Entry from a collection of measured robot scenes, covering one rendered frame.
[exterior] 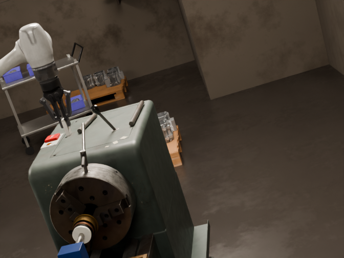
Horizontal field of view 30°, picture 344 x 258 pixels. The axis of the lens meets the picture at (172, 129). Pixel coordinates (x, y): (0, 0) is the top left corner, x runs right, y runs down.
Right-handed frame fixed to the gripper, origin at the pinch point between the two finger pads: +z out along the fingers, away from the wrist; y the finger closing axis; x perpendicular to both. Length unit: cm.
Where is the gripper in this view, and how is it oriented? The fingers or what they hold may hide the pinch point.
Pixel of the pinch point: (66, 127)
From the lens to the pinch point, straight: 249.6
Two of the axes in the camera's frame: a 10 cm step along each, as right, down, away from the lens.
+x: 0.7, -3.5, 9.3
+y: 9.6, -2.4, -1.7
